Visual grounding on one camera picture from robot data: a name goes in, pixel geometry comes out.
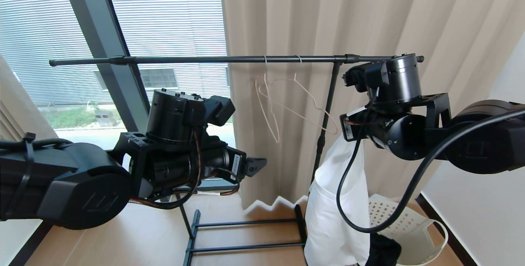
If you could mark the black clothes rack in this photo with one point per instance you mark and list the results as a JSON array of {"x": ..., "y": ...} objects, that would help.
[{"x": 184, "y": 59}]

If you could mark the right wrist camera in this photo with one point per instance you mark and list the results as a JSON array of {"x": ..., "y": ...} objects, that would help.
[{"x": 365, "y": 77}]

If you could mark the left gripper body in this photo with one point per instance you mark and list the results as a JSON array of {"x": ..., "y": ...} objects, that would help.
[{"x": 184, "y": 169}]

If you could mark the beige curtain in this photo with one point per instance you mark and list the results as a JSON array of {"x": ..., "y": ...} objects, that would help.
[
  {"x": 287, "y": 11},
  {"x": 20, "y": 110}
]

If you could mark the white laundry basket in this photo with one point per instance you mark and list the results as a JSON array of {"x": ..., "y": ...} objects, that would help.
[{"x": 410, "y": 225}]

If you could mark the black garment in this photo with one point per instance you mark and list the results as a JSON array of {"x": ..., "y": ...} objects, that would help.
[{"x": 385, "y": 251}]

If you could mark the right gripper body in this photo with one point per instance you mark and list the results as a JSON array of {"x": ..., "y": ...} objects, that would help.
[{"x": 402, "y": 134}]

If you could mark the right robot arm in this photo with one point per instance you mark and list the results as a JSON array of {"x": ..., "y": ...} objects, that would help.
[{"x": 484, "y": 138}]

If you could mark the pink clothes hanger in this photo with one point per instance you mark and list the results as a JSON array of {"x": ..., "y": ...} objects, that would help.
[
  {"x": 294, "y": 76},
  {"x": 265, "y": 76}
]

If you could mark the window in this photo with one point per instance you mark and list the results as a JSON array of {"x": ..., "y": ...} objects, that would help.
[{"x": 94, "y": 11}]

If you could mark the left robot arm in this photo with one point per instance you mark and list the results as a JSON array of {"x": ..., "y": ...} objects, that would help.
[{"x": 82, "y": 184}]

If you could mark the white garment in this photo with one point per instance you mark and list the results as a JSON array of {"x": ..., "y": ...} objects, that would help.
[{"x": 328, "y": 208}]

